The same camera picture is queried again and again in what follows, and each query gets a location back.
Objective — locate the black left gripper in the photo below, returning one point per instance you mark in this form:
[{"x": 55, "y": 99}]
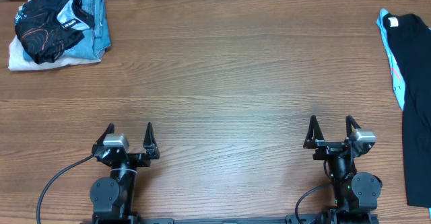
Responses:
[{"x": 151, "y": 150}]

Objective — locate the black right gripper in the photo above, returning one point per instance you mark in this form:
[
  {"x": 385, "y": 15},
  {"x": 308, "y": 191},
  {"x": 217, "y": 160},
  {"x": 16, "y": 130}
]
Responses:
[{"x": 316, "y": 139}]

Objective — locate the black t-shirt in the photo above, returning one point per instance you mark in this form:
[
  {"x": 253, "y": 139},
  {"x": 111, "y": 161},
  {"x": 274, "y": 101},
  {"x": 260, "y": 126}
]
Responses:
[{"x": 415, "y": 99}]

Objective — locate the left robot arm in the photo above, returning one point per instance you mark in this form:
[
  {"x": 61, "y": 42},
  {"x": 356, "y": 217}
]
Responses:
[{"x": 112, "y": 196}]

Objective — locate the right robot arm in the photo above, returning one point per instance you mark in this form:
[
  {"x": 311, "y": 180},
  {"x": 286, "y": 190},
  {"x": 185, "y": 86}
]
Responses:
[{"x": 356, "y": 193}]

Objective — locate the light blue t-shirt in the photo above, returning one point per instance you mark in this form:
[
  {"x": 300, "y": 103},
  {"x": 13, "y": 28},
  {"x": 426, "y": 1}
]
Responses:
[{"x": 392, "y": 59}]

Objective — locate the folded blue denim jeans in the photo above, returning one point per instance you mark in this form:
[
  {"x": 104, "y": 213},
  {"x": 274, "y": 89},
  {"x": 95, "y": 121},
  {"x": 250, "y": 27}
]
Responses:
[{"x": 53, "y": 29}]

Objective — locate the folded white garment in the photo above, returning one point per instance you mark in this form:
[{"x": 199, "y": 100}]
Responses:
[{"x": 20, "y": 62}]

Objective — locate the black orange patterned shirt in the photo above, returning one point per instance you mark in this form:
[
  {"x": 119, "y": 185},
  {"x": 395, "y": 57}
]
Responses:
[{"x": 47, "y": 28}]

